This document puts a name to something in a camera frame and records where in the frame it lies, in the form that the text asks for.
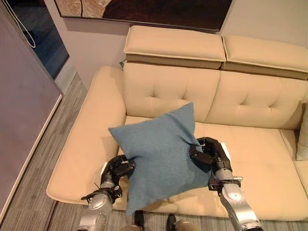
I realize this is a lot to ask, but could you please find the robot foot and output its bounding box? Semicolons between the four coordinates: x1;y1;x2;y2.
167;213;177;231
133;210;145;228

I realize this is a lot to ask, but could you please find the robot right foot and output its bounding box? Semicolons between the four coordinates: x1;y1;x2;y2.
167;213;177;231

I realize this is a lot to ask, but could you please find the beige leather sofa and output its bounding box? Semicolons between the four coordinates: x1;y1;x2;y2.
46;25;308;221

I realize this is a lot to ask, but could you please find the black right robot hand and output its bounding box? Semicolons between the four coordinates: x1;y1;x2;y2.
189;137;233;173

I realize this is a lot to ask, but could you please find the dark window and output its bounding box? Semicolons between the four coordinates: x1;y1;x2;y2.
6;0;70;79

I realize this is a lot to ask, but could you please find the pale grey cushion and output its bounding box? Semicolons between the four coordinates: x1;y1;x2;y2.
295;101;308;161

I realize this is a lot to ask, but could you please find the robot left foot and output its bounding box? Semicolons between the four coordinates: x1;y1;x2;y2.
133;210;145;228

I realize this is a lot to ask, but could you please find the beige sofa headrest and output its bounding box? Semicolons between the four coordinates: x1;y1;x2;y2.
220;35;308;80
123;25;227;70

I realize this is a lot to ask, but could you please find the white blind cord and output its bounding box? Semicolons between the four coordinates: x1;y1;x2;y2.
9;0;36;48

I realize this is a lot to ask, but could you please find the blue square cushion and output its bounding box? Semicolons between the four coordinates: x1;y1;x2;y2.
108;102;213;216

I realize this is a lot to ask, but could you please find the framed brown wall picture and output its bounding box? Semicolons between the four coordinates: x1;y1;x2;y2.
53;0;234;31

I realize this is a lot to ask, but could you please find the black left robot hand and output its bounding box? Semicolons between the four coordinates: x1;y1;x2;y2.
100;154;136;185

